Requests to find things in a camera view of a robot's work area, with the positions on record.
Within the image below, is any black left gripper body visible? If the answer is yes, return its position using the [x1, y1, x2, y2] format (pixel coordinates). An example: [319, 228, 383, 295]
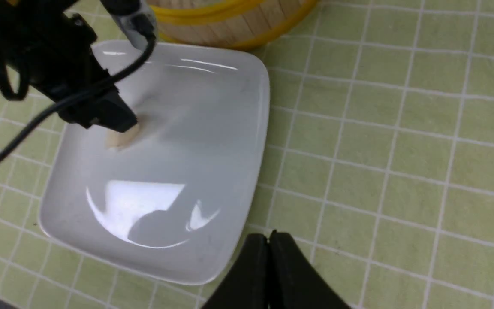
[0, 0, 108, 102]

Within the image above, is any bamboo steamer basket yellow rim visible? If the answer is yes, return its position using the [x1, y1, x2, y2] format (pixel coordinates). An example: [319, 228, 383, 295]
[148, 0, 318, 51]

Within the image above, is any black cable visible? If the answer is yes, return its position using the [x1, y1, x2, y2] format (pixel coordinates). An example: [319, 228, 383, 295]
[0, 26, 157, 181]

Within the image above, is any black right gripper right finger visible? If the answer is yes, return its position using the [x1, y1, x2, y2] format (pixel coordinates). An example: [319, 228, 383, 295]
[267, 230, 350, 309]

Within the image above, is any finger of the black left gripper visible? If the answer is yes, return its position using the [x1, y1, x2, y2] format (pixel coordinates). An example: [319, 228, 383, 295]
[57, 86, 138, 133]

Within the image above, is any white dumpling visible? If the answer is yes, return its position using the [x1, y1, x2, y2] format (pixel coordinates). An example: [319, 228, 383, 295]
[105, 123, 141, 151]

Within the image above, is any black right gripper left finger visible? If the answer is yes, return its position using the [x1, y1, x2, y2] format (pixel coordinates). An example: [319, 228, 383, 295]
[202, 233, 269, 309]

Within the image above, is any white square plate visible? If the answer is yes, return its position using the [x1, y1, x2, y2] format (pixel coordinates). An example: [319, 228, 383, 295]
[39, 42, 270, 285]

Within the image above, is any green checkered tablecloth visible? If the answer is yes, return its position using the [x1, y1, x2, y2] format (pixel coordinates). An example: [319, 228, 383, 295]
[0, 0, 494, 309]

